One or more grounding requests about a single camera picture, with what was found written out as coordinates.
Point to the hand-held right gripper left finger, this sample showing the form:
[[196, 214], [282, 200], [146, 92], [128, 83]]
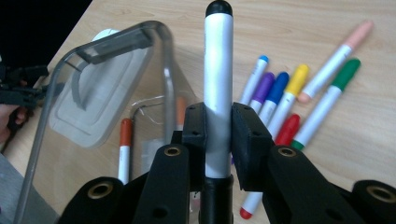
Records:
[[195, 140]]

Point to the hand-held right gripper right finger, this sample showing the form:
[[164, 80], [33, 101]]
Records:
[[249, 149]]

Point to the red marker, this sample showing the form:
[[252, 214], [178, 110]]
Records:
[[288, 129]]

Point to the white plastic lid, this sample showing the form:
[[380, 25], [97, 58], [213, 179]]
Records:
[[93, 102]]

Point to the purple marker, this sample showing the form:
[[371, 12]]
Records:
[[264, 87]]

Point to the black marker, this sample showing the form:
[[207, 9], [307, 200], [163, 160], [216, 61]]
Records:
[[218, 77]]

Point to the dark orange marker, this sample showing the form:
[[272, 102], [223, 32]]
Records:
[[125, 133]]

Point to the clear plastic box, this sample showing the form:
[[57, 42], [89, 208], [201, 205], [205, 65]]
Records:
[[115, 46]]

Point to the yellow marker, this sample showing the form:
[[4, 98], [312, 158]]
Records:
[[297, 79]]

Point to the peach marker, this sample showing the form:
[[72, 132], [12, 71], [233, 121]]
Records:
[[333, 62]]

